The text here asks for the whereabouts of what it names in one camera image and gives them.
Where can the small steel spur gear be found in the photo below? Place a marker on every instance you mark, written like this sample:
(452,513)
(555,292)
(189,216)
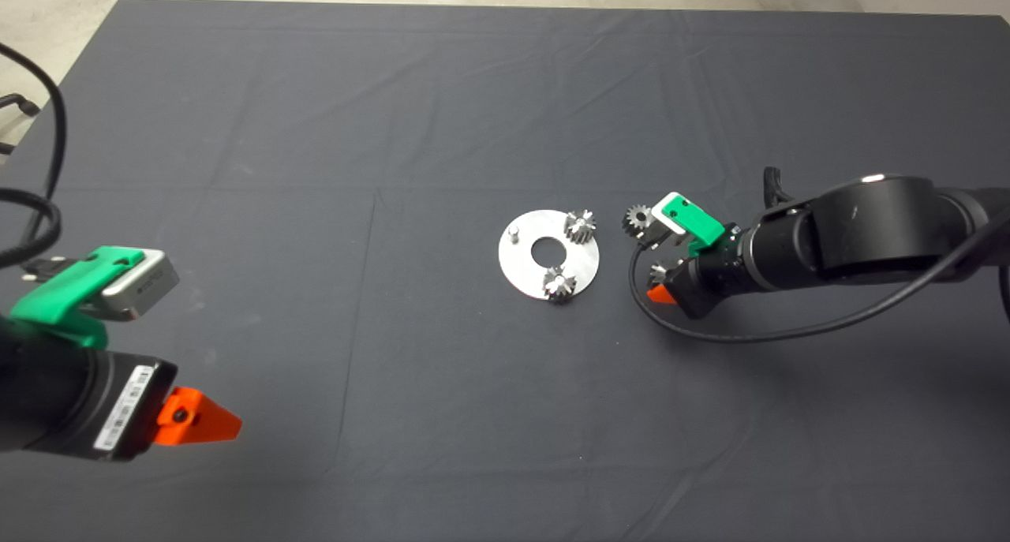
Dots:
(635,220)

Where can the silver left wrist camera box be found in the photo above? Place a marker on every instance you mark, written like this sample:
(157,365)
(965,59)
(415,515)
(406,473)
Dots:
(146,283)

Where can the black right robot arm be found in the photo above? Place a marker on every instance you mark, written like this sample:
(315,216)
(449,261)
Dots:
(868,226)

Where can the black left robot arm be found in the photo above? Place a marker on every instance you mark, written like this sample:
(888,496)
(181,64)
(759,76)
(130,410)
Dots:
(39,396)

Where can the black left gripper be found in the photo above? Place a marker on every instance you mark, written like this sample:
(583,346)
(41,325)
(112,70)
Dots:
(122,408)

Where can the black metal chair base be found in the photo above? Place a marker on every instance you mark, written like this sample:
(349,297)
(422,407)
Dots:
(20,102)

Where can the large steel bevel gear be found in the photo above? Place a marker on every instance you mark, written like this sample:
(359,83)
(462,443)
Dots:
(656,274)

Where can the green right wrist camera mount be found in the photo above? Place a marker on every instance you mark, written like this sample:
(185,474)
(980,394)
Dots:
(694,222)

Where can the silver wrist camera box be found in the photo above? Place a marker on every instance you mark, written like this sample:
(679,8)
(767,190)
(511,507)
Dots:
(146,283)
(669,226)

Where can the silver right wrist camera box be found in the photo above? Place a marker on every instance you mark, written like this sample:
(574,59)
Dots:
(669,226)

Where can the round metal plate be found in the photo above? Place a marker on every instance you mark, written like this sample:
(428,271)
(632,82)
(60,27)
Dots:
(521,270)

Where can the dark grey table cloth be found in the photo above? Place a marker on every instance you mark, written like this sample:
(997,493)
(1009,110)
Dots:
(316,132)

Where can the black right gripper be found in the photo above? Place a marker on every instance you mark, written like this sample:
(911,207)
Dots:
(710,278)

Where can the small steel bevel gear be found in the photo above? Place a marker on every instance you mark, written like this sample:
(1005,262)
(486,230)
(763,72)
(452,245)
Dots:
(580,226)
(559,283)

